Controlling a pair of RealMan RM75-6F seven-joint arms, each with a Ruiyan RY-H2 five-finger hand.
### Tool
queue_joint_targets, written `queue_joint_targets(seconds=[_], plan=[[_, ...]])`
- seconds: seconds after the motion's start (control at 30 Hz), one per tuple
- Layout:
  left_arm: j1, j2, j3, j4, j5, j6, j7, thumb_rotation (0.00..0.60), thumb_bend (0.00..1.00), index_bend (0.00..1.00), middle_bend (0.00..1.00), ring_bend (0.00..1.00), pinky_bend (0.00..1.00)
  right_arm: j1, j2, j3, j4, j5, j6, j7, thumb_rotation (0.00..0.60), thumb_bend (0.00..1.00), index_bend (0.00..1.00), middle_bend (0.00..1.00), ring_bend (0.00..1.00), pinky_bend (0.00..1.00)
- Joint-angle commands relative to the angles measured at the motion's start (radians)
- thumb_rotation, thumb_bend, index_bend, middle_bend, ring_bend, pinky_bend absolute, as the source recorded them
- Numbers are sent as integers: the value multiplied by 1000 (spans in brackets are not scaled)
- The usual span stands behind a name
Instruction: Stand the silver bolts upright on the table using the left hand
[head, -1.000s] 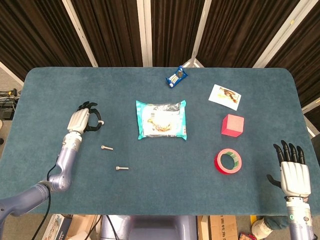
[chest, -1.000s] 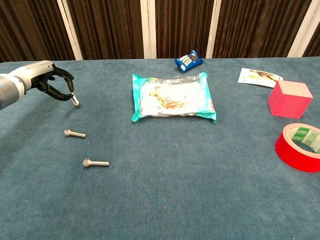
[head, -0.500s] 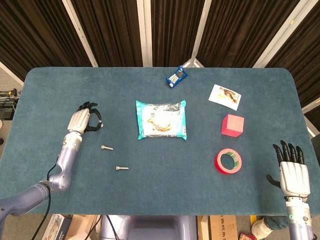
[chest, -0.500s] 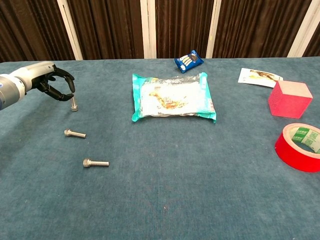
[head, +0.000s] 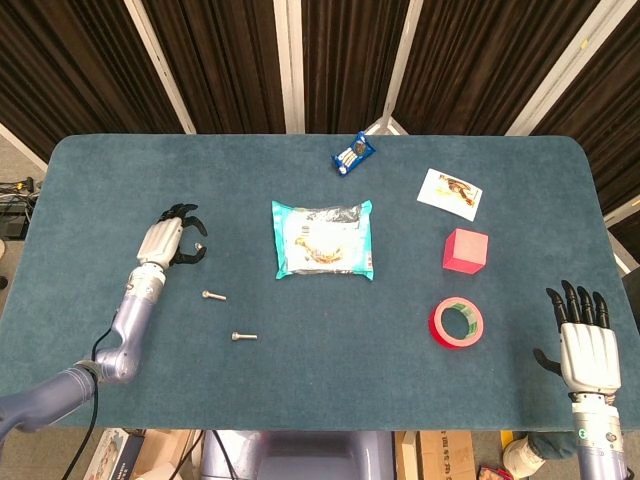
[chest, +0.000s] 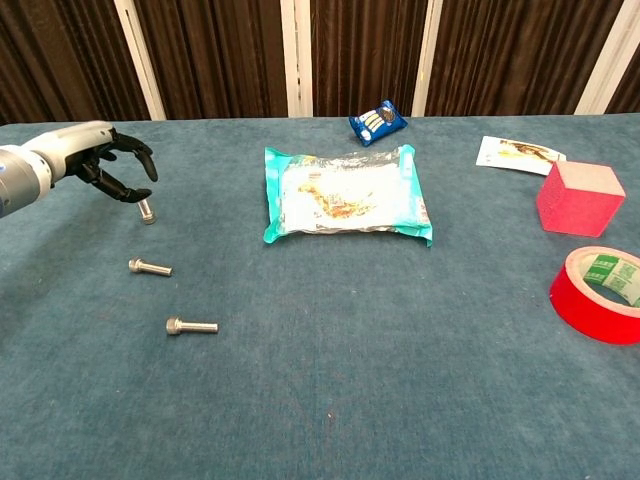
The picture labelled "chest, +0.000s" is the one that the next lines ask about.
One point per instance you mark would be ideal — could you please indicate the blue cookie packet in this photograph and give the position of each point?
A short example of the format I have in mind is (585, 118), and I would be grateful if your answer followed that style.
(377, 122)

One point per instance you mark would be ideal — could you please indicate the teal felt table cover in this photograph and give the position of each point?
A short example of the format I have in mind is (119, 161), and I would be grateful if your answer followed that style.
(320, 375)

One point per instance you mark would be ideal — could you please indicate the white playing card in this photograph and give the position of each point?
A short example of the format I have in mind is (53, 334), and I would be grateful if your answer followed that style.
(500, 155)

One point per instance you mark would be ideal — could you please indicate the red tape roll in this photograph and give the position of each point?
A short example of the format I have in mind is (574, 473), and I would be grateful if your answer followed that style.
(575, 310)

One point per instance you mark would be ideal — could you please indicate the teal clear food package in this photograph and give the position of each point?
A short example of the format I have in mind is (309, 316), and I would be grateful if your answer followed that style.
(345, 195)

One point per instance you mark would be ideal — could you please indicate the pink foam cube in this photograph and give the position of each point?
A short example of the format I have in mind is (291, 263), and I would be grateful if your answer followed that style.
(575, 205)

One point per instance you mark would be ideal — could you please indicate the white partition frame post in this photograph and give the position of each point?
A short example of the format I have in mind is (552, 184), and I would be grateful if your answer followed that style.
(289, 60)
(140, 65)
(426, 60)
(607, 60)

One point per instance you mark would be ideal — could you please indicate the dark brown curtain panel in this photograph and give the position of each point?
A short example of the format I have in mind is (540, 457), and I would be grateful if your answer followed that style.
(630, 95)
(215, 50)
(365, 50)
(60, 50)
(515, 50)

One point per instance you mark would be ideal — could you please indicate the steel bolt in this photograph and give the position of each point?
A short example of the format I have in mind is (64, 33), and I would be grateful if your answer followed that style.
(150, 268)
(195, 327)
(147, 215)

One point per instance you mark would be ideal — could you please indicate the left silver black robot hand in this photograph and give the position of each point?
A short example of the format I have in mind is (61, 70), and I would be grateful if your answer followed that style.
(75, 145)

